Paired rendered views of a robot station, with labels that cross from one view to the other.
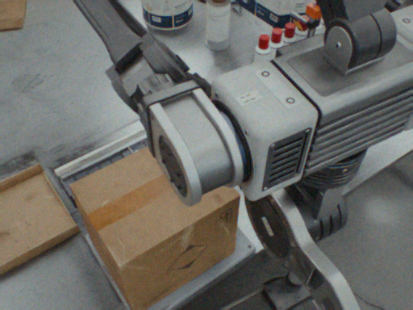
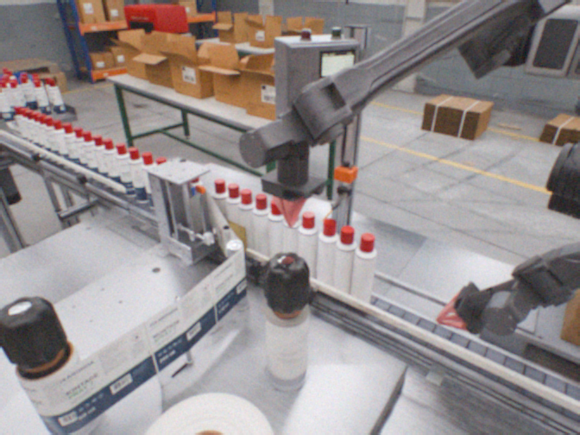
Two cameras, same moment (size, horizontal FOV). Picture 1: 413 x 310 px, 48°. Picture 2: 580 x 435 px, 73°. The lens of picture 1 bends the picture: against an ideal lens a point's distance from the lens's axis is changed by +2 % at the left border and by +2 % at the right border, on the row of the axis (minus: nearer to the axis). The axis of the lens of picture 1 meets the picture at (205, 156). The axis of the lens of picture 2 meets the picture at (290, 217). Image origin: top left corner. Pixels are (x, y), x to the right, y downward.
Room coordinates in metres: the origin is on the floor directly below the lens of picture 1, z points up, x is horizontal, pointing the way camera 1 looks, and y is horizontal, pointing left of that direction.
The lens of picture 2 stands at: (1.58, 0.45, 1.59)
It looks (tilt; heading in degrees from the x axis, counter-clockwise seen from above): 32 degrees down; 251
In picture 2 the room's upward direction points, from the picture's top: straight up
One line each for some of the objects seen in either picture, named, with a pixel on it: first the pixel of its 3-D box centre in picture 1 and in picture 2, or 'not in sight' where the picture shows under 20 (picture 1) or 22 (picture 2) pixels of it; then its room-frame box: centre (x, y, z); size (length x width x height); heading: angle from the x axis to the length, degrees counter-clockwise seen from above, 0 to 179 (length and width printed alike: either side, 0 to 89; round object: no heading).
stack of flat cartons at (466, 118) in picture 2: not in sight; (457, 116); (-1.78, -3.24, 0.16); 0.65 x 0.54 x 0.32; 123
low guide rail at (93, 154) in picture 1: (209, 98); (428, 337); (1.09, -0.01, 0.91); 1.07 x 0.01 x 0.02; 125
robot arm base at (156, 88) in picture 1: (164, 107); not in sight; (0.50, 0.06, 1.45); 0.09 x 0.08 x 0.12; 118
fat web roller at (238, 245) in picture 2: not in sight; (237, 275); (1.46, -0.27, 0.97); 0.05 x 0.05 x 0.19
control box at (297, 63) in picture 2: not in sight; (315, 83); (1.22, -0.41, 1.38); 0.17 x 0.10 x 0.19; 0
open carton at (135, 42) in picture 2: not in sight; (144, 54); (1.61, -3.62, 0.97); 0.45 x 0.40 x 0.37; 30
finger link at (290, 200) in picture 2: not in sight; (286, 203); (1.38, -0.15, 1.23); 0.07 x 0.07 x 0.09; 36
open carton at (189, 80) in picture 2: not in sight; (197, 68); (1.24, -2.83, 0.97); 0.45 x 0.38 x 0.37; 31
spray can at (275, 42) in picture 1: (273, 57); (344, 262); (1.20, -0.23, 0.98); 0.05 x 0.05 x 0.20
